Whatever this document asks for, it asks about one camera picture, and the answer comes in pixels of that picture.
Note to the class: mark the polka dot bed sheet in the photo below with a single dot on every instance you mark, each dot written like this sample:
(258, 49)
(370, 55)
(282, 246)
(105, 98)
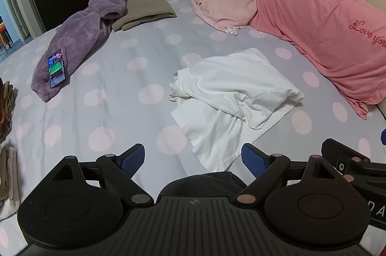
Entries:
(120, 78)

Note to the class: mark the light pink pillow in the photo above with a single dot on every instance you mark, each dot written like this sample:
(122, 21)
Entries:
(229, 8)

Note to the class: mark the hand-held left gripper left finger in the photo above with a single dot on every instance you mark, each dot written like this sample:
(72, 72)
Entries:
(132, 161)

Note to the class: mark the white t-shirt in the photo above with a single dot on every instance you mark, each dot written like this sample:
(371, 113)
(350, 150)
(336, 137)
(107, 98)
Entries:
(235, 84)

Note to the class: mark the purple fleece robe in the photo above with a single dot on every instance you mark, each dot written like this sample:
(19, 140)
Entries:
(78, 29)

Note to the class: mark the olive folded garment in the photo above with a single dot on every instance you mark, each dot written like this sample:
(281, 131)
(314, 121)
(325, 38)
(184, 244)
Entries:
(144, 10)

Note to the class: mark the stack of folded pale clothes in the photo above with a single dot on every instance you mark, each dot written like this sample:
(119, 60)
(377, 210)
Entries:
(9, 180)

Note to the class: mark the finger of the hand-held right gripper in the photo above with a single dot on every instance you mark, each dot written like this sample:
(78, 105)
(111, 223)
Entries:
(383, 137)
(334, 149)

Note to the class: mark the orange stool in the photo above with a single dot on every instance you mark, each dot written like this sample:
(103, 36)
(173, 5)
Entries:
(2, 29)

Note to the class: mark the smartphone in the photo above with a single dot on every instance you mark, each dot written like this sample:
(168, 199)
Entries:
(55, 69)

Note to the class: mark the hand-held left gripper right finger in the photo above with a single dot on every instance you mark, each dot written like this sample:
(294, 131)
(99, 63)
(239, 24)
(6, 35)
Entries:
(254, 161)

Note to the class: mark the dark pink embroidered pillow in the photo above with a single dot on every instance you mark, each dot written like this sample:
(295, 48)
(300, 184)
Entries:
(307, 17)

